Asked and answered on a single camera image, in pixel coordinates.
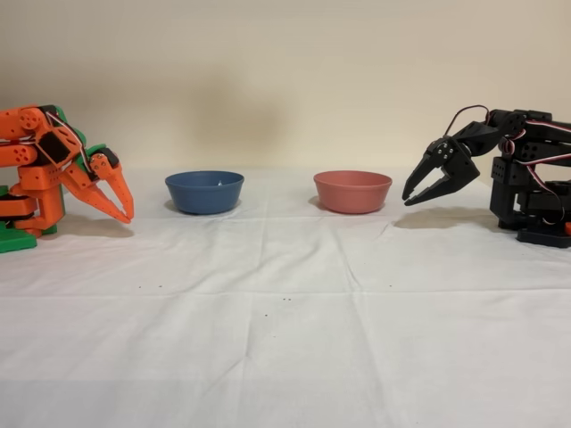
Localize pink bowl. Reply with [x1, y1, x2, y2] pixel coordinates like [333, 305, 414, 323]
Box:
[312, 170, 393, 214]

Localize blue bowl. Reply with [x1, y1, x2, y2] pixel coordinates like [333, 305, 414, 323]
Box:
[164, 170, 245, 216]

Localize white tablecloth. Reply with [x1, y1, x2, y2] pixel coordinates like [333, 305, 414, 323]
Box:
[0, 165, 571, 428]

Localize servo cable of orange arm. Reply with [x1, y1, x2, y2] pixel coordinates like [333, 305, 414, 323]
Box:
[44, 110, 100, 182]

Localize servo cable of black arm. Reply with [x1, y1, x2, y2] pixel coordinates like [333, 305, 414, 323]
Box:
[444, 104, 492, 137]

